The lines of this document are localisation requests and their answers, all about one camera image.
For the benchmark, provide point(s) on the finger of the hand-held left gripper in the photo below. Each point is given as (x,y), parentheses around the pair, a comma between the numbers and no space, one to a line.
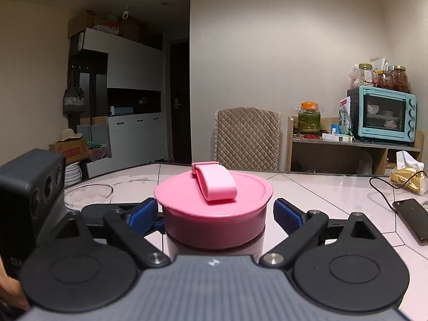
(156,228)
(100,210)

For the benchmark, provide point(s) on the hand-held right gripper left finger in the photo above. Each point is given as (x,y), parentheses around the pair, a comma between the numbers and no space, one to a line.
(142,215)

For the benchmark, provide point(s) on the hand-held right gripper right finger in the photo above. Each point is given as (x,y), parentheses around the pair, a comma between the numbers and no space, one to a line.
(289,217)

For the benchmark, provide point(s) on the clear dimpled glass cup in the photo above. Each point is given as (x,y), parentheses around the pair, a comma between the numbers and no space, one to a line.
(100,201)

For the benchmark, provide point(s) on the pink printed bottle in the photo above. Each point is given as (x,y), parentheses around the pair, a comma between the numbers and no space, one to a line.
(175,247)

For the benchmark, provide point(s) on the pink bottle cap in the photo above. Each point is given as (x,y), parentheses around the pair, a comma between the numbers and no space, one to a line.
(214,220)

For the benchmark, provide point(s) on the person's left hand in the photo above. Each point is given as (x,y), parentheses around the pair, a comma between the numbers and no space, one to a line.
(10,289)

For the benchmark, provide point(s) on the stack of white buckets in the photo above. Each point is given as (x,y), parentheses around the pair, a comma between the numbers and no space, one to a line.
(72,174)

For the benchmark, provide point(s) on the cardboard box with red print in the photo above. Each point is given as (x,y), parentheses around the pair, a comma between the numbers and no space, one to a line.
(72,151)

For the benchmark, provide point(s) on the wooden shelf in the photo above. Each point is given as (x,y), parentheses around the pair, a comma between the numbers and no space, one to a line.
(291,153)

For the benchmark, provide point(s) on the straw hat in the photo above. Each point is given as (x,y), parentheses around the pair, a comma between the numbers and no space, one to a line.
(68,135)

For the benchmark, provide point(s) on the grey flat panels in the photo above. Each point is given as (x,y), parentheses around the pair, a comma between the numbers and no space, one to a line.
(98,133)

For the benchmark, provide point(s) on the red scissors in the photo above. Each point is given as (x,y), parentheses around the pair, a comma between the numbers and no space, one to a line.
(311,136)

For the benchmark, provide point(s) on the chair with quilted cover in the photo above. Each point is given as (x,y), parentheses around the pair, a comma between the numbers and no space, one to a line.
(247,137)

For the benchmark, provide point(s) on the white and green flat box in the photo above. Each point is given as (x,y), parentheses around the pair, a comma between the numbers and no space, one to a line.
(336,137)

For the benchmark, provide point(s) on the dark door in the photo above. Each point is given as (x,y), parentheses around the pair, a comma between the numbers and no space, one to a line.
(180,123)

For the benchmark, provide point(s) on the pickle jar with orange lid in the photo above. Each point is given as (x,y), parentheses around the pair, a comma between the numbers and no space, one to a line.
(308,118)

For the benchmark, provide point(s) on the blue box on cabinet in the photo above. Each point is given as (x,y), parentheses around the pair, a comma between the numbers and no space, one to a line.
(122,111)

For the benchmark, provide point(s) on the grey hanging bag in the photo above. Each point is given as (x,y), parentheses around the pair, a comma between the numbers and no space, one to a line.
(74,100)

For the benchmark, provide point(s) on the green and white packet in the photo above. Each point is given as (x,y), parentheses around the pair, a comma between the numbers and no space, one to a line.
(345,117)

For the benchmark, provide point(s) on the black smartphone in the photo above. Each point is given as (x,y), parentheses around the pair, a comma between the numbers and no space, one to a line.
(413,219)

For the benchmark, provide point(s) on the yellow tissue packet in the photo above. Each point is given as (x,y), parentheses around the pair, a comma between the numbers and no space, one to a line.
(409,179)

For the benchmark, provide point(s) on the white and black cabinet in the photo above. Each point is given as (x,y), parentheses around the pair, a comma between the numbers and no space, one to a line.
(133,57)

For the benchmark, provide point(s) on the teal toaster oven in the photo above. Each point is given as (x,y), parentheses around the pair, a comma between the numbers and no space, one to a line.
(384,91)

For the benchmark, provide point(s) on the jar of pale dried food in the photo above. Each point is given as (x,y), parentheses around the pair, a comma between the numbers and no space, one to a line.
(365,75)

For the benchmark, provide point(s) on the small jar of red food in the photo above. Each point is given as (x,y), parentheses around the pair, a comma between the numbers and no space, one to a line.
(384,80)

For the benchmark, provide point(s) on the tall jar of red food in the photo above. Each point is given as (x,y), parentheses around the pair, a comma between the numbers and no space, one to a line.
(400,80)

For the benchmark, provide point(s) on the white packet behind jars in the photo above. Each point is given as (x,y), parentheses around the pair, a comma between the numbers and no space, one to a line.
(379,64)

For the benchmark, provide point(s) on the large cardboard box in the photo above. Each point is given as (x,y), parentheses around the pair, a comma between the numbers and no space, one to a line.
(87,23)

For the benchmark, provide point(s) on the dark cardboard box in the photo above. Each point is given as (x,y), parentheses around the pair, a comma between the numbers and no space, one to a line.
(133,31)

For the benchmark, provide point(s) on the white security camera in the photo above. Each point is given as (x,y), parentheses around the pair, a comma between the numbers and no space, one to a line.
(126,13)

